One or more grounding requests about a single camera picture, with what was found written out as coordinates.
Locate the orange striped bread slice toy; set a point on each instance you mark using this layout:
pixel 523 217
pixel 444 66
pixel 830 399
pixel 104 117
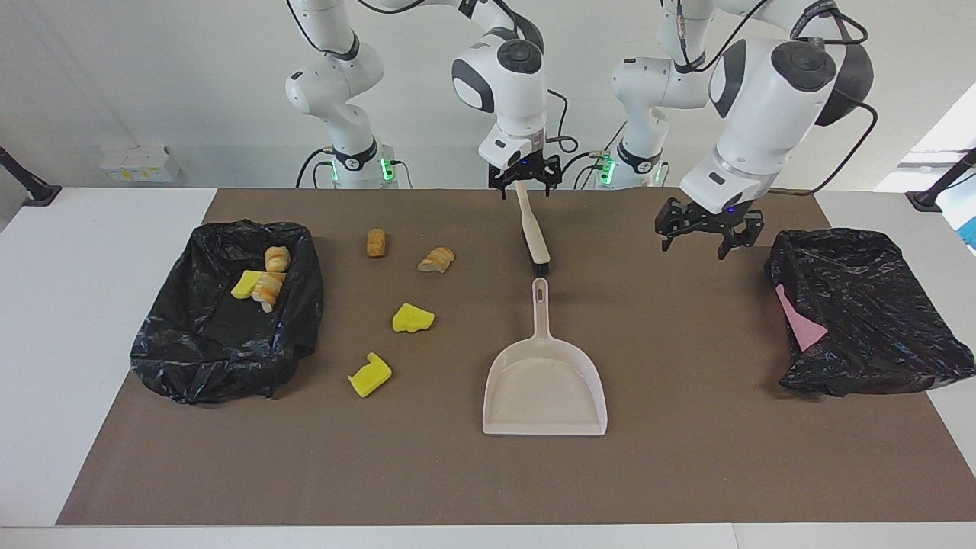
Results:
pixel 437 260

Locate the pale bun foam toy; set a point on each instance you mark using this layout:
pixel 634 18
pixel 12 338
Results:
pixel 277 259

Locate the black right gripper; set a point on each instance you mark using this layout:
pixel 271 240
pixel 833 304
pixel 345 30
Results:
pixel 526 168

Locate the white wall socket boxes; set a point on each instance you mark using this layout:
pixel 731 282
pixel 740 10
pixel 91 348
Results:
pixel 141 164

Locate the black camera stand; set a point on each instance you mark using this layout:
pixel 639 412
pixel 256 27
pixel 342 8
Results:
pixel 926 200
pixel 38 192

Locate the pink flat board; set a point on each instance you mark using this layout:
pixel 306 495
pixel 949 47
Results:
pixel 801 328

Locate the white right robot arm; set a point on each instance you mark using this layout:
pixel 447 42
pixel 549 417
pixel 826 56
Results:
pixel 503 76

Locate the black bag bin with board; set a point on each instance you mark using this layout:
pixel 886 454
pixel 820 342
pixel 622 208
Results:
pixel 877 328

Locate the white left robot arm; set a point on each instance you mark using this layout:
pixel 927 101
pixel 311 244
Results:
pixel 762 99

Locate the small yellow sponge wedge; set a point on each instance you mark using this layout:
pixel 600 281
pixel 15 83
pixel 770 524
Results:
pixel 244 287

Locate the blue object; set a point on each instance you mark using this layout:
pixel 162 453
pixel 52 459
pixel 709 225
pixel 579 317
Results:
pixel 971 232

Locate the beige hand brush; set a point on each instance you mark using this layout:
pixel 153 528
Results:
pixel 534 236

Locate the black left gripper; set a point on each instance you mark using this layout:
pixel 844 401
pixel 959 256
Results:
pixel 717 221

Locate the orange striped roll toy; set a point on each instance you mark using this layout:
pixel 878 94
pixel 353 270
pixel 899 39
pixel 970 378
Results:
pixel 268 290

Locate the brown table mat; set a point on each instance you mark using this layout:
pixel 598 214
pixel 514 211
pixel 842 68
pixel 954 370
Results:
pixel 457 473

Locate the brown nugget foam toy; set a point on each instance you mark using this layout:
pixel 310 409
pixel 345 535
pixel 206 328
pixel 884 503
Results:
pixel 376 243

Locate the notched yellow sponge piece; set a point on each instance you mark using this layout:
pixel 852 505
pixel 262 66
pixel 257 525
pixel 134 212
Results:
pixel 370 376

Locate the beige plastic dustpan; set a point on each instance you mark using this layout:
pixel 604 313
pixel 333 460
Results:
pixel 545 389

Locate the black trash bag bin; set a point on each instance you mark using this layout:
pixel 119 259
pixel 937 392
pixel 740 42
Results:
pixel 213 343

